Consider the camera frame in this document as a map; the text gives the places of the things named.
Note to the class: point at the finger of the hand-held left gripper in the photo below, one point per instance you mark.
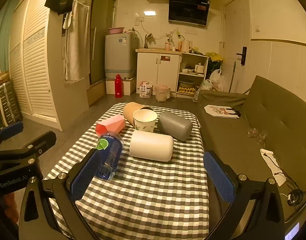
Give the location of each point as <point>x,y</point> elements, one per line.
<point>40,141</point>
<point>12,128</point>

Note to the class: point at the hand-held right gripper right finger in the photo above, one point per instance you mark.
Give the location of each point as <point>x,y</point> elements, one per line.
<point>219,177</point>

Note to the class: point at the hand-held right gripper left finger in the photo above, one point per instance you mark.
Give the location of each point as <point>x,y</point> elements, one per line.
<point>83,176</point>

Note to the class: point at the white cup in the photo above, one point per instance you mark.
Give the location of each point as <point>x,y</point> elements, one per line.
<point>150,145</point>

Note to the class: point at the pink faceted cup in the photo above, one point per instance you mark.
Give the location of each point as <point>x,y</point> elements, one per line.
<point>110,125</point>

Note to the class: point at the grey cup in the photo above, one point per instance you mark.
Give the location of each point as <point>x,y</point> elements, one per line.
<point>175,126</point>

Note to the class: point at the printed paper cup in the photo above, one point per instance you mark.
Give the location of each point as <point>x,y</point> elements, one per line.
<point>143,127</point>

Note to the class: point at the brown cup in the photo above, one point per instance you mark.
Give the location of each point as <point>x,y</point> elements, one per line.
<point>129,112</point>

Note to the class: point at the grey ribbed suitcase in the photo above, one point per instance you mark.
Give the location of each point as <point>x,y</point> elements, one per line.
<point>9,102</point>

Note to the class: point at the blue water bottle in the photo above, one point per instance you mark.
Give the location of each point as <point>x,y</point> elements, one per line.
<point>111,155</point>

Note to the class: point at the green sofa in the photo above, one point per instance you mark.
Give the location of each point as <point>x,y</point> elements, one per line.
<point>230,140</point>

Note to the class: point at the white cloth pouch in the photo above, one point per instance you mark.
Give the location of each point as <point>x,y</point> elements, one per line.
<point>271,163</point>

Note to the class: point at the cardboard box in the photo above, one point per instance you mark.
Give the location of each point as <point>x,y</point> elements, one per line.
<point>0,75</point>

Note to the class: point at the clear plastic wrapper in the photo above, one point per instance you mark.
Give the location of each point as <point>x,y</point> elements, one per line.
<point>256,133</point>

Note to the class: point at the white louvred wardrobe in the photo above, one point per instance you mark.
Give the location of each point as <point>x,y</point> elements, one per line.
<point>35,67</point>

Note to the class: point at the checkered tablecloth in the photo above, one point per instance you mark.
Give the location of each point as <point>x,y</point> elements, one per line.
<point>148,192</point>

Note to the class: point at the egg tray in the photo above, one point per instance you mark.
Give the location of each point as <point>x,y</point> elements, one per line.
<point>186,90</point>

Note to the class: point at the red bottle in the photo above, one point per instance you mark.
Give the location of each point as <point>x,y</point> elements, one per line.
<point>118,87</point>

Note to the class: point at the white washer platform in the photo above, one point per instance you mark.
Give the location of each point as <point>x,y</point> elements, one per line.
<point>120,87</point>

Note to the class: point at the white plastic bag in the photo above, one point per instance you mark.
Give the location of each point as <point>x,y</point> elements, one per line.
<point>217,80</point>

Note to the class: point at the grey pot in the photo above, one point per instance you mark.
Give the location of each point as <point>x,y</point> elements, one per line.
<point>186,83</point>

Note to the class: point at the wooden broom stick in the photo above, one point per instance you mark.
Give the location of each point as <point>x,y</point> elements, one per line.
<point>232,77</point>

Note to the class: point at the trash bin with pink liner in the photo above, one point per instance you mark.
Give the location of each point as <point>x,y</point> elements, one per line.
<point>162,93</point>

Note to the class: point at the white towel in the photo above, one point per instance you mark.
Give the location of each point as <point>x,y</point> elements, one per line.
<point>76,45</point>

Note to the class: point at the white open shelf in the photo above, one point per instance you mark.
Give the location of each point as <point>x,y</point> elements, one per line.
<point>205,75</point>

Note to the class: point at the white printed package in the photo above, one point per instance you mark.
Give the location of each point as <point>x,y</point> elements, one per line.
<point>146,90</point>

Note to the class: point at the grey washing machine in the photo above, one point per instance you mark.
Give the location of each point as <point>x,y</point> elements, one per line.
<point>119,55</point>

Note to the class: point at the yellow bag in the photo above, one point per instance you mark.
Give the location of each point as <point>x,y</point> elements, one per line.
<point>214,57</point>

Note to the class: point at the glass bathroom door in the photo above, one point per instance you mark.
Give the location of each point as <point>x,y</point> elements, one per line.
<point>100,35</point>

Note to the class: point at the white sink cabinet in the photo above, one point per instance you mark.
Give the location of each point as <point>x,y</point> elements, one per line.
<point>153,70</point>

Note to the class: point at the pink basin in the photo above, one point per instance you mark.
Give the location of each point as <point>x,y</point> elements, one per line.
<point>116,30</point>

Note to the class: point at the cream kettle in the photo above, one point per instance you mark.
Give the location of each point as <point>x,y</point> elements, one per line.
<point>185,46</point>

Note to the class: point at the metal faucet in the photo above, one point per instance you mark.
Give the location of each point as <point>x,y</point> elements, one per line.
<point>147,38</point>

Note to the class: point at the white entrance door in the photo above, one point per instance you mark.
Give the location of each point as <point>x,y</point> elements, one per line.
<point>234,30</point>

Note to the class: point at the black range hood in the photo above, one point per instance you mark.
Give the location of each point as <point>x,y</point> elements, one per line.
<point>187,10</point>

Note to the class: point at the white wall outlet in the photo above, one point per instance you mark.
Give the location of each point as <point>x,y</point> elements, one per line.
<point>139,20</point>

